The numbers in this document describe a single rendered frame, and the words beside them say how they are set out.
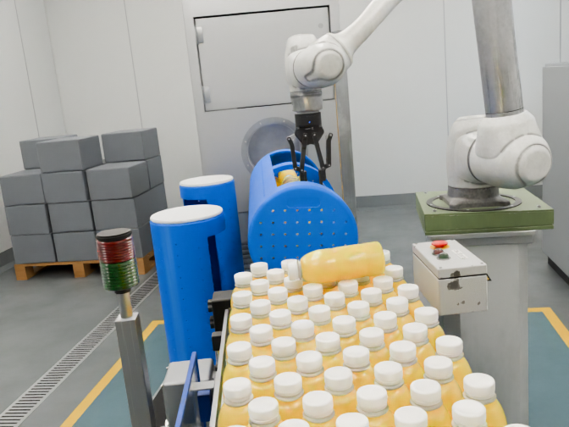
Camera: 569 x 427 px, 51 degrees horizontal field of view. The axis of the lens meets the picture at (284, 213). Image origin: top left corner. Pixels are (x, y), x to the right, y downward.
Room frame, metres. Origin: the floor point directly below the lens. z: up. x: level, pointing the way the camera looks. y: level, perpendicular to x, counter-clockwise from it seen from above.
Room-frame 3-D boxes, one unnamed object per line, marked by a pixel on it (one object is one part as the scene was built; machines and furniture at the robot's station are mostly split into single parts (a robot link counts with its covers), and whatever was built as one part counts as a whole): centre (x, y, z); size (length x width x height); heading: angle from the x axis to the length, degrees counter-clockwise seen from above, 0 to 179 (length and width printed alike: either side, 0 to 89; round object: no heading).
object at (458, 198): (1.88, -0.61, 1.09); 0.22 x 0.18 x 0.06; 176
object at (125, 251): (1.03, 0.30, 1.23); 0.06 x 0.06 x 0.04
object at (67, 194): (5.41, 1.77, 0.59); 1.20 x 0.80 x 1.19; 81
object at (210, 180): (3.07, 0.39, 1.03); 0.28 x 0.28 x 0.01
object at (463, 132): (1.85, -0.61, 1.23); 0.18 x 0.16 x 0.22; 12
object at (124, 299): (1.03, 0.30, 1.18); 0.06 x 0.06 x 0.16
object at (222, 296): (1.38, 0.16, 0.95); 0.10 x 0.07 x 0.10; 92
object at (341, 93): (2.93, -0.33, 0.85); 0.06 x 0.06 x 1.70; 2
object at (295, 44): (1.70, -0.10, 1.54); 0.13 x 0.11 x 0.16; 12
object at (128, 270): (1.03, 0.30, 1.18); 0.06 x 0.06 x 0.05
